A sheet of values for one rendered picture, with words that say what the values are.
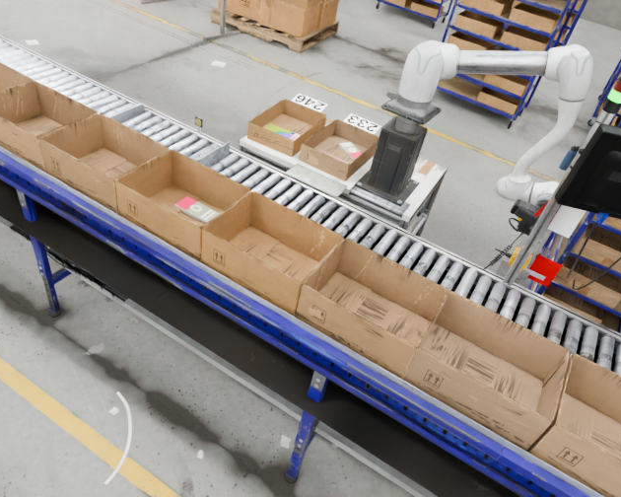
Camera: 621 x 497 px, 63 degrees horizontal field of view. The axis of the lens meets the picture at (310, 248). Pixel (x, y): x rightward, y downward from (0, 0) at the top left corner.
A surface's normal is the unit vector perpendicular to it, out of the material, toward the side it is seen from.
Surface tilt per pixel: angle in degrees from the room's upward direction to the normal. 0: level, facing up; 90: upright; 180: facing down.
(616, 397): 89
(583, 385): 90
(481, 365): 0
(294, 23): 90
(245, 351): 0
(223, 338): 0
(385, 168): 90
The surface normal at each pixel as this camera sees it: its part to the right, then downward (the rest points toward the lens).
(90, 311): 0.15, -0.74
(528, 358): -0.51, 0.49
